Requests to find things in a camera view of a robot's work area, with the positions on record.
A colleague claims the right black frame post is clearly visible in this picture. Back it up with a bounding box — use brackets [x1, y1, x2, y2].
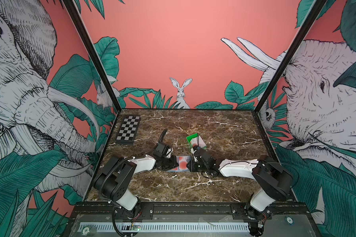
[254, 0, 327, 114]

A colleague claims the blue card holder wallet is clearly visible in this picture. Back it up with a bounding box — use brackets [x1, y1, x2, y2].
[168, 156, 191, 172]

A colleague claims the black front mounting rail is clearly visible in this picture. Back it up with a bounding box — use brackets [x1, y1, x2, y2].
[70, 201, 310, 220]

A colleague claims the stack of cards in tray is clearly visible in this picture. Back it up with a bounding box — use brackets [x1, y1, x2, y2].
[194, 135, 206, 148]

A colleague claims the green card tray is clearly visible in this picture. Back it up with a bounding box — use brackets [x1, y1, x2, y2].
[186, 133, 199, 148]

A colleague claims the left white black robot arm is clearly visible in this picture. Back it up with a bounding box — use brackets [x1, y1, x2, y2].
[93, 142, 179, 212]

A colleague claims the white slotted cable duct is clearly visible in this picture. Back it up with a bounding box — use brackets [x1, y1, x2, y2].
[78, 222, 249, 235]

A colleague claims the black frame post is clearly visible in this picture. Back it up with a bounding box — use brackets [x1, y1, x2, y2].
[62, 0, 122, 112]
[254, 0, 327, 114]

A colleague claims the left black frame post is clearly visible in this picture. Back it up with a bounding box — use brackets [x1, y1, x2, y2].
[62, 0, 122, 112]

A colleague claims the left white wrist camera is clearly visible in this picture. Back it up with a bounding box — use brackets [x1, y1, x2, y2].
[165, 147, 173, 158]

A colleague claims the black white checkerboard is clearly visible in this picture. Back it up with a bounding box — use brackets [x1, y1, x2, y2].
[115, 115, 141, 145]

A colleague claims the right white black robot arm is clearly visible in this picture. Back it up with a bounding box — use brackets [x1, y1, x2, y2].
[187, 145, 293, 213]

